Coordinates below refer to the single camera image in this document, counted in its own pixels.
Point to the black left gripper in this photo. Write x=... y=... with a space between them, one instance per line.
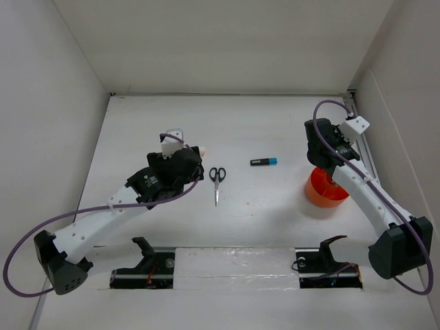
x=157 y=160

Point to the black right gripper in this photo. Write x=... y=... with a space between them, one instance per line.
x=337 y=133

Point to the black handled scissors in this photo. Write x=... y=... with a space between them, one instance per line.
x=217 y=175

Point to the blue black highlighter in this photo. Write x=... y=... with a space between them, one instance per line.
x=264 y=162

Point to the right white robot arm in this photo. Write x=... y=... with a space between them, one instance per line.
x=404 y=241

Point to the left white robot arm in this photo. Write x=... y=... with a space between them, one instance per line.
x=72 y=254

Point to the orange round organizer container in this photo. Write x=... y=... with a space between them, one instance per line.
x=322 y=191

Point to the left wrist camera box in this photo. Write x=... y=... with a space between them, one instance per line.
x=171 y=141

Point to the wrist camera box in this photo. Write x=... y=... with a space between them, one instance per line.
x=352 y=129
x=171 y=141

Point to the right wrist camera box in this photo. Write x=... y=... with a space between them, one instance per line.
x=352 y=129

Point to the black front mounting rail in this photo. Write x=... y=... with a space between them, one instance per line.
x=241 y=268

